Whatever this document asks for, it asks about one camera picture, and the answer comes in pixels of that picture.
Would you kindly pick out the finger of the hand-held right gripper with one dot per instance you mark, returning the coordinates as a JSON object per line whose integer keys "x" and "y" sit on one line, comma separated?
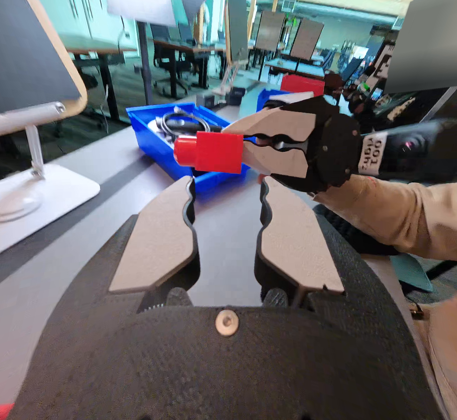
{"x": 282, "y": 123}
{"x": 282, "y": 163}

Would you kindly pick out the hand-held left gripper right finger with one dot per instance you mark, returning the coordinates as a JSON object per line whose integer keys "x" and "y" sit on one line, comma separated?
{"x": 296, "y": 245}

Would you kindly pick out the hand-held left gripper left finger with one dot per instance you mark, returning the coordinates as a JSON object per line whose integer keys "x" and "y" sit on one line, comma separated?
{"x": 157, "y": 241}

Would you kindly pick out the red block with cylinder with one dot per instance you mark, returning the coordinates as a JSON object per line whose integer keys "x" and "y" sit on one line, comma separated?
{"x": 217, "y": 152}

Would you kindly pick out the blue plastic bin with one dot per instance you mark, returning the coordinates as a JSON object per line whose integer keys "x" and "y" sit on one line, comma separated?
{"x": 151, "y": 146}

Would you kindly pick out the person's right forearm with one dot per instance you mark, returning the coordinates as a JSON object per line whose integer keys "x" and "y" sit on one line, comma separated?
{"x": 403, "y": 213}

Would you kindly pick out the person's right hand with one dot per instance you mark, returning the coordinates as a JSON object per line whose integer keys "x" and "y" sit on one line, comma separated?
{"x": 262, "y": 179}

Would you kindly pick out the small blue storage bin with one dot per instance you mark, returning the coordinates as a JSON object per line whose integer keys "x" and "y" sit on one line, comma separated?
{"x": 266, "y": 96}

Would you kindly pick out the small red storage bin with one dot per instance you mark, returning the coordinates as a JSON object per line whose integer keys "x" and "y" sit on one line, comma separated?
{"x": 303, "y": 84}

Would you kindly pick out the black box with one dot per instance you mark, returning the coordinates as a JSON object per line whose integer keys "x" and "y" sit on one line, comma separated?
{"x": 236, "y": 95}

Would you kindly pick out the grey box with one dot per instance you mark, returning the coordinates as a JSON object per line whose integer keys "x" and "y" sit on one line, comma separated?
{"x": 205, "y": 100}

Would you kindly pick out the calibration grid board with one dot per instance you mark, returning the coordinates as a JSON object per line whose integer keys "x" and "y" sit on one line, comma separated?
{"x": 269, "y": 30}
{"x": 307, "y": 39}

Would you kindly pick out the white marker tag board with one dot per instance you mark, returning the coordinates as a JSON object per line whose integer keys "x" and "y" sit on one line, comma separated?
{"x": 382, "y": 64}

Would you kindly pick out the white container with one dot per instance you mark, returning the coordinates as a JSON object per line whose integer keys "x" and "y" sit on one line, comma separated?
{"x": 156, "y": 128}

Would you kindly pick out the teal office chair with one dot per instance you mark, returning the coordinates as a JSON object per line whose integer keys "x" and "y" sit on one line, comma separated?
{"x": 410, "y": 273}

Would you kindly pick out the tall dark board on stand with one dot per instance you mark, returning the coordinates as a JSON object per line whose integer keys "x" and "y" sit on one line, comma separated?
{"x": 236, "y": 9}

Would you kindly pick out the wooden desk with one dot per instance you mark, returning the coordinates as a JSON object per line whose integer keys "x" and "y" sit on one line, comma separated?
{"x": 96, "y": 44}
{"x": 185, "y": 46}

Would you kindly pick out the black office chair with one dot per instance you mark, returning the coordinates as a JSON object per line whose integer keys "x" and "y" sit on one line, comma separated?
{"x": 160, "y": 34}

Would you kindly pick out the studio light panel on stand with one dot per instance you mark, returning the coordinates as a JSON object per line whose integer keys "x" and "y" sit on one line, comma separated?
{"x": 142, "y": 5}

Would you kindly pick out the black board on white stand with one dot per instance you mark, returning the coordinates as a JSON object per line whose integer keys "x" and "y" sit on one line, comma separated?
{"x": 32, "y": 52}

